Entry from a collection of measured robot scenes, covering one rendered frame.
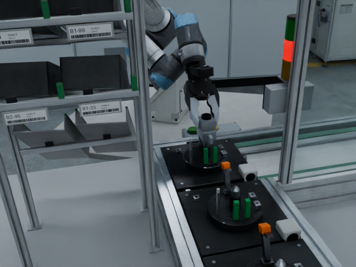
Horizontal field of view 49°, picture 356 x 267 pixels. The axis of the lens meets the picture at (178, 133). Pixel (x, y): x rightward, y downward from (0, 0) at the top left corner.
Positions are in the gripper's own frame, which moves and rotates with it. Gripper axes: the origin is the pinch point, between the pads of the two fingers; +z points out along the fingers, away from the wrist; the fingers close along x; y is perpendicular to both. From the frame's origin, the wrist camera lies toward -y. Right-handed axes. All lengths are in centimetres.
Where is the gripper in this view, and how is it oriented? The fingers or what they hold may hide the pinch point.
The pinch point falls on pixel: (206, 122)
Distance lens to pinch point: 114.4
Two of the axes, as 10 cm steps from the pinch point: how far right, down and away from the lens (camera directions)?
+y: -1.5, 2.4, 9.6
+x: -9.7, 1.3, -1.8
